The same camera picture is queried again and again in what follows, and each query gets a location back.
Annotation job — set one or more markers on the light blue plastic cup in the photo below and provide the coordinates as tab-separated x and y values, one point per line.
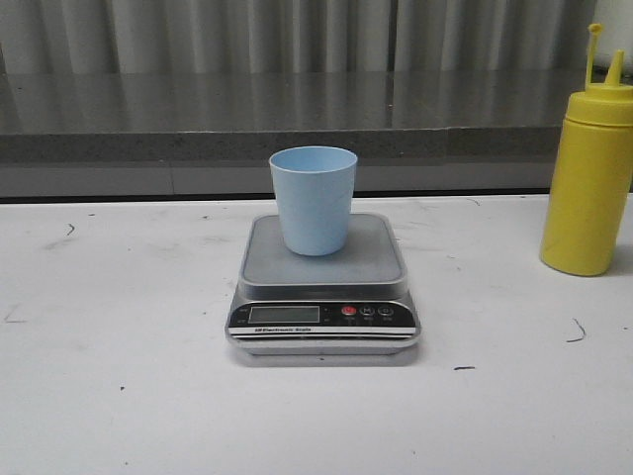
313	188

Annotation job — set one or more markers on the yellow squeeze bottle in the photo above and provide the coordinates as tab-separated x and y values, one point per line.
593	172

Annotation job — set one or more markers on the silver digital kitchen scale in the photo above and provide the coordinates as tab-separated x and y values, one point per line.
354	302

